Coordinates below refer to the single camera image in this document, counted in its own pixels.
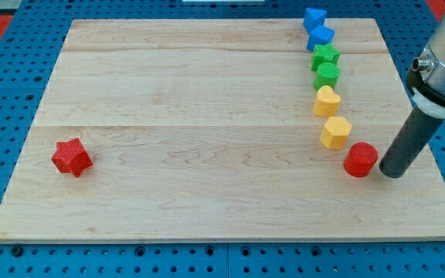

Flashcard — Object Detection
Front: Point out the red star block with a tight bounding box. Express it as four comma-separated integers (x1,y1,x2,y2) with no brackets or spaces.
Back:
51,137,93,178

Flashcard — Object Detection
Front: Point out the green cylinder block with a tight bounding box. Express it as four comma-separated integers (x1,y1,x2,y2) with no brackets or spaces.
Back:
313,63,341,90

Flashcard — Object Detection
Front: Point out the yellow hexagon block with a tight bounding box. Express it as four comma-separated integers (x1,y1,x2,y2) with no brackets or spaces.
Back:
320,117,352,150

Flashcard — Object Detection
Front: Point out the blue triangle block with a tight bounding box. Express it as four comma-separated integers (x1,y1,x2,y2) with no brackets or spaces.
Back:
303,7,328,33

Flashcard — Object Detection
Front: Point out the light wooden board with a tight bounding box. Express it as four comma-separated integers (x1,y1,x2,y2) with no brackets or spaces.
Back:
0,19,445,244

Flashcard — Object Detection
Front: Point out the red cylinder block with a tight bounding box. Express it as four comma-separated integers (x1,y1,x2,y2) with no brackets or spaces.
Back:
343,142,378,178

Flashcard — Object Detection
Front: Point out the blue cube block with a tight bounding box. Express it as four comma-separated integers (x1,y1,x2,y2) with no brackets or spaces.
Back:
307,25,335,52

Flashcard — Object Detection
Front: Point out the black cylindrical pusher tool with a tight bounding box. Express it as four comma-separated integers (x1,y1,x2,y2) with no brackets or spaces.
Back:
379,107,443,178

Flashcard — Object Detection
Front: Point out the green star block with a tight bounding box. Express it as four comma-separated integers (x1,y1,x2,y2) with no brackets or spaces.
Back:
311,43,341,71

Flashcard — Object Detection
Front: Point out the yellow heart block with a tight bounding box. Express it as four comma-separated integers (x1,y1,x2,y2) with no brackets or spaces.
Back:
312,85,341,117

